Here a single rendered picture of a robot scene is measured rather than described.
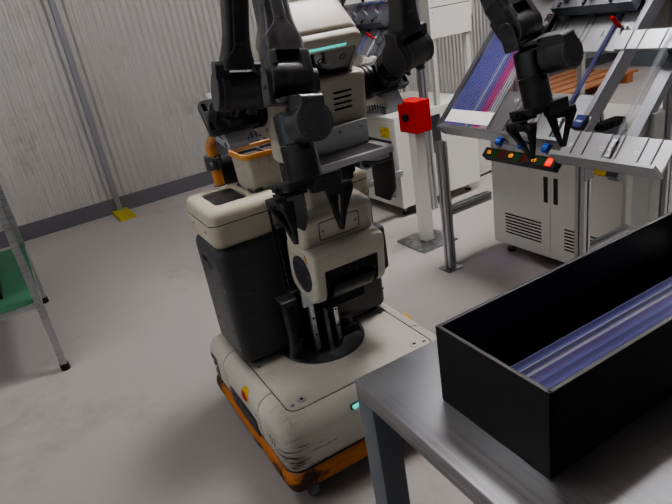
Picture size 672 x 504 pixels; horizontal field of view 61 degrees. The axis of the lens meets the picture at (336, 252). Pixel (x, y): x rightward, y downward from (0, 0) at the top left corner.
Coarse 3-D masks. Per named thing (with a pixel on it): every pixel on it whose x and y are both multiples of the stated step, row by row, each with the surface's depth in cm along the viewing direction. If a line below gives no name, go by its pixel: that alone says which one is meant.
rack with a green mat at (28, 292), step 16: (0, 192) 295; (0, 208) 221; (16, 224) 303; (16, 240) 227; (0, 256) 298; (16, 256) 228; (0, 272) 275; (16, 272) 272; (32, 272) 269; (16, 288) 253; (32, 288) 234; (0, 304) 240; (16, 304) 237; (32, 304) 236; (0, 320) 231; (48, 320) 241; (48, 336) 243; (64, 368) 250
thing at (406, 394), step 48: (384, 384) 78; (432, 384) 76; (384, 432) 80; (432, 432) 68; (480, 432) 67; (624, 432) 63; (384, 480) 83; (480, 480) 60; (528, 480) 60; (576, 480) 59; (624, 480) 58
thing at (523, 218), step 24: (504, 144) 263; (504, 168) 268; (528, 168) 255; (504, 192) 273; (528, 192) 260; (552, 192) 248; (600, 192) 228; (624, 192) 219; (504, 216) 278; (528, 216) 265; (552, 216) 253; (600, 216) 231; (624, 216) 222; (504, 240) 285; (528, 240) 270; (552, 240) 258
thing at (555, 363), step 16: (656, 288) 81; (624, 304) 78; (640, 304) 78; (656, 304) 77; (608, 320) 76; (624, 320) 75; (640, 320) 74; (656, 320) 74; (576, 336) 73; (592, 336) 73; (608, 336) 72; (624, 336) 72; (544, 352) 71; (560, 352) 71; (576, 352) 70; (592, 352) 70; (608, 352) 69; (528, 368) 69; (544, 368) 69; (560, 368) 68; (576, 368) 68; (544, 384) 66
